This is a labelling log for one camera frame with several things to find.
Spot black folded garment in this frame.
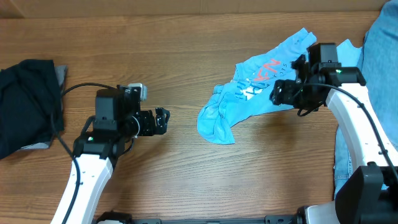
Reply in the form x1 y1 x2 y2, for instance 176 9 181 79
1 59 64 159

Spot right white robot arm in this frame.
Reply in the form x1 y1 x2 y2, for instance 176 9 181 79
270 43 397 223

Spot light blue printed t-shirt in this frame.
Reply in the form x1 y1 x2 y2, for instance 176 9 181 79
197 27 363 146

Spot blue denim jeans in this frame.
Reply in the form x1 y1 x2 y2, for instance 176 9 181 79
333 0 398 200

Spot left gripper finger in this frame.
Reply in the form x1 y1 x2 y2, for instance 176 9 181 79
155 108 170 121
155 119 167 135

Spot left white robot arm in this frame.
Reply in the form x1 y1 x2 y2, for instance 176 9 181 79
52 83 170 223

